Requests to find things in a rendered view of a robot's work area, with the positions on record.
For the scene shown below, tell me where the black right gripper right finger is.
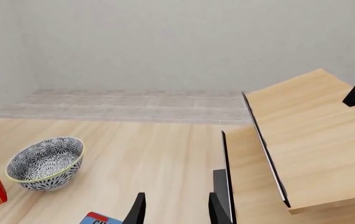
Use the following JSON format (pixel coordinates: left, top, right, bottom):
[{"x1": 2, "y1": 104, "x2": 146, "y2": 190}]
[{"x1": 208, "y1": 192, "x2": 233, "y2": 224}]

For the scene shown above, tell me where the blue and red printed box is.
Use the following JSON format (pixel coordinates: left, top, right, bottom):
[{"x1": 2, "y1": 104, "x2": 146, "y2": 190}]
[{"x1": 80, "y1": 211, "x2": 124, "y2": 224}]

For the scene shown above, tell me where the pale wooden cabinet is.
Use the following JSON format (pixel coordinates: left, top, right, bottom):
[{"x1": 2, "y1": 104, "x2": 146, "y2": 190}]
[{"x1": 241, "y1": 68, "x2": 355, "y2": 224}]

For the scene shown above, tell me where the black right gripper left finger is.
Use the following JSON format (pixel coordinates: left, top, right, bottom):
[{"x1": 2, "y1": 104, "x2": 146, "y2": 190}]
[{"x1": 123, "y1": 192, "x2": 147, "y2": 224}]

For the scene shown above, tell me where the pale wooden drawer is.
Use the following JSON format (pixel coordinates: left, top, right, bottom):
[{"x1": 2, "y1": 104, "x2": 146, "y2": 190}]
[{"x1": 221, "y1": 125, "x2": 293, "y2": 224}]

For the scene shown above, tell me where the black-and-white patterned bowl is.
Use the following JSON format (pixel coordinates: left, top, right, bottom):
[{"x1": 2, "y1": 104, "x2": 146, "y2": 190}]
[{"x1": 5, "y1": 136, "x2": 85, "y2": 192}]

